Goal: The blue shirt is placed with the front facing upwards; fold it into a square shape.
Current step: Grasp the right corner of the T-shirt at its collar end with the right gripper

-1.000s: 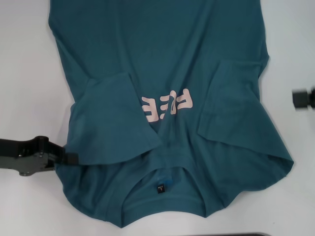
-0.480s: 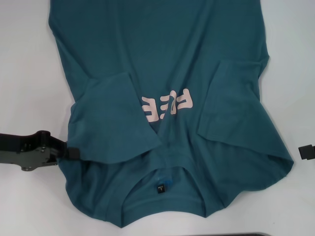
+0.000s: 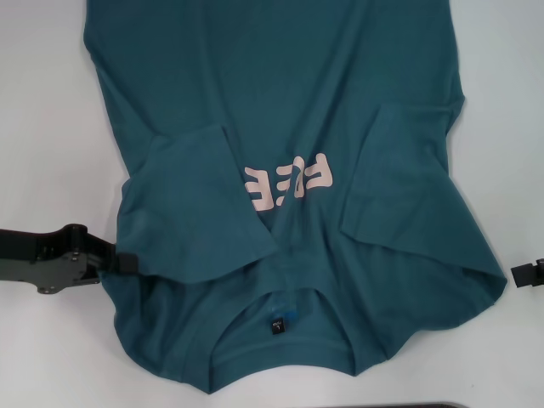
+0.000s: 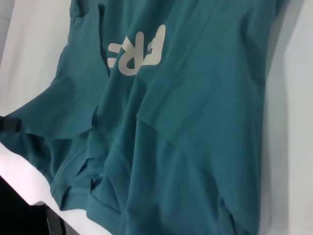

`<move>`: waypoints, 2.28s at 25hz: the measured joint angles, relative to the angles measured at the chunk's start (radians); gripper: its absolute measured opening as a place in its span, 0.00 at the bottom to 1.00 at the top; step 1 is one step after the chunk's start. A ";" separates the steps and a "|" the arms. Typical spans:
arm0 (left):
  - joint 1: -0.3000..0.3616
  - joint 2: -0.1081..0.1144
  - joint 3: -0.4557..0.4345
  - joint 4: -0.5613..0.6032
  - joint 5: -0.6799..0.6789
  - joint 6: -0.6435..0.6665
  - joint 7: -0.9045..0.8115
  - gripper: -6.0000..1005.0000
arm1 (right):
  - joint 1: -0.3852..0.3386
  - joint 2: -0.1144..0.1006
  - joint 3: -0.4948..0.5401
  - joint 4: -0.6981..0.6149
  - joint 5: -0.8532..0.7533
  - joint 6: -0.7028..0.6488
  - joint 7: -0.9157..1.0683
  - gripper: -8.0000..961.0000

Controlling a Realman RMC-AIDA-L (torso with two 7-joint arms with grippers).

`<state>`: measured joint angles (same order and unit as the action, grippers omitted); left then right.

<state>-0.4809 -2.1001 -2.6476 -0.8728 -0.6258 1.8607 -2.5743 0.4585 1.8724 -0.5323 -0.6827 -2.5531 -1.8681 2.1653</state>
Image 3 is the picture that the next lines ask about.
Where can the teal t-shirt with pink print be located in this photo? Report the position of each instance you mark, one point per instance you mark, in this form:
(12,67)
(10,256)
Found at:
(255,85)

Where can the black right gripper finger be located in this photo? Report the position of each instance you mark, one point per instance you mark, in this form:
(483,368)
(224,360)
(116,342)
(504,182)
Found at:
(525,275)

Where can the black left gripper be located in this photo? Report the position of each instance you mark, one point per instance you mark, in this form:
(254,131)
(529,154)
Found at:
(42,263)

